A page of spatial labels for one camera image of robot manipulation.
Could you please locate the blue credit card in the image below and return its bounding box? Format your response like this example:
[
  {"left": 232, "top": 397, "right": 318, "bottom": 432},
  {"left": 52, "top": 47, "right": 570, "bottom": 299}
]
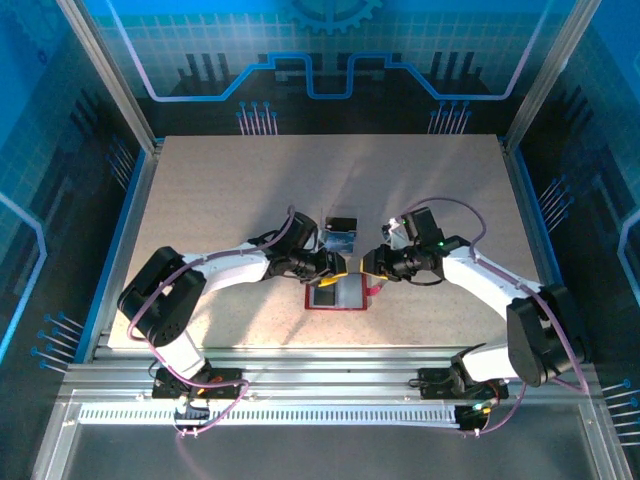
[{"left": 322, "top": 232, "right": 357, "bottom": 254}]

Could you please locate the aluminium side rail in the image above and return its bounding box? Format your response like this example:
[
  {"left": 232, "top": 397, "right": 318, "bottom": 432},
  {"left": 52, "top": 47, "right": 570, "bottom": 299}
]
[
  {"left": 102, "top": 139, "right": 166, "bottom": 351},
  {"left": 499, "top": 139, "right": 576, "bottom": 361}
]

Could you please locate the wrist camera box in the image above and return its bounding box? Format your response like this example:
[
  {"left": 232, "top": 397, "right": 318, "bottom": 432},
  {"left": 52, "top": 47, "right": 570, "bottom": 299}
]
[
  {"left": 286, "top": 211, "right": 327, "bottom": 252},
  {"left": 382, "top": 206, "right": 446, "bottom": 250}
]

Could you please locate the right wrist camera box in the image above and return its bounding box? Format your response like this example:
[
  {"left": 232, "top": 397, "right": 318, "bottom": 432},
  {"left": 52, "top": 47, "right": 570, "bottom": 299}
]
[{"left": 382, "top": 206, "right": 446, "bottom": 250}]

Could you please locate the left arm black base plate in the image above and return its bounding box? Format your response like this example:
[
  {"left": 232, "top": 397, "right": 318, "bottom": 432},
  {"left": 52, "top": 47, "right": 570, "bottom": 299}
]
[{"left": 152, "top": 367, "right": 241, "bottom": 401}]

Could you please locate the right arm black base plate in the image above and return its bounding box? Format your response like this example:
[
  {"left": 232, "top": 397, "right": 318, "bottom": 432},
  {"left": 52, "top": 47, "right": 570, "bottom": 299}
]
[{"left": 418, "top": 367, "right": 510, "bottom": 401}]

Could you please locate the red card holder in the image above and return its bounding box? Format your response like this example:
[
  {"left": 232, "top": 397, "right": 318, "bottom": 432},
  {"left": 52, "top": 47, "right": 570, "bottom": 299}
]
[{"left": 303, "top": 272, "right": 385, "bottom": 312}]

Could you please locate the white slotted cable duct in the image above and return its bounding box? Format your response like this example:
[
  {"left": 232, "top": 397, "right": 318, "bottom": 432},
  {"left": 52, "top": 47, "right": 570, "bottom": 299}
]
[{"left": 78, "top": 404, "right": 461, "bottom": 427}]

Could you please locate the aluminium corner post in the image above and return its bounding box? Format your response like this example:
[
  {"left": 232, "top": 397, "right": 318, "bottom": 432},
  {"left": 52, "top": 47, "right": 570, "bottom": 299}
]
[
  {"left": 502, "top": 0, "right": 604, "bottom": 151},
  {"left": 54, "top": 0, "right": 166, "bottom": 154}
]

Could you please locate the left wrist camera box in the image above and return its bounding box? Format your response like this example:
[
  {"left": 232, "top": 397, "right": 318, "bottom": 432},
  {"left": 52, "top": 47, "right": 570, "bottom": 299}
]
[{"left": 286, "top": 211, "right": 327, "bottom": 252}]

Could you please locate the aluminium front frame rail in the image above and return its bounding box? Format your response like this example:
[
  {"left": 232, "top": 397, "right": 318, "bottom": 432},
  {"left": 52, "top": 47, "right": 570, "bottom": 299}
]
[{"left": 58, "top": 346, "right": 604, "bottom": 407}]

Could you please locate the black credit card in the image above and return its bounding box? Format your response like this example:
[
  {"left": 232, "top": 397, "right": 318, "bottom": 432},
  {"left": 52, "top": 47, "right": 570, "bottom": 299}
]
[{"left": 324, "top": 215, "right": 359, "bottom": 234}]

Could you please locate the clear acrylic card stand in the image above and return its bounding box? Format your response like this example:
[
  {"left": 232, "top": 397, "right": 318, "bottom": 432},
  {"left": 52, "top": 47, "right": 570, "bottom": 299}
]
[{"left": 318, "top": 201, "right": 362, "bottom": 257}]

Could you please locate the small black electronics box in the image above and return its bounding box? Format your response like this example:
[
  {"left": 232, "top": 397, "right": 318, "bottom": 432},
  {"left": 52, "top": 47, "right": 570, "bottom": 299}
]
[
  {"left": 173, "top": 397, "right": 211, "bottom": 432},
  {"left": 457, "top": 402, "right": 494, "bottom": 434}
]

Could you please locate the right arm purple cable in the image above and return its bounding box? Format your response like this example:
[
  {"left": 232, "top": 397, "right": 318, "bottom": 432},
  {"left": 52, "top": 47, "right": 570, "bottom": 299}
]
[{"left": 399, "top": 197, "right": 591, "bottom": 439}]

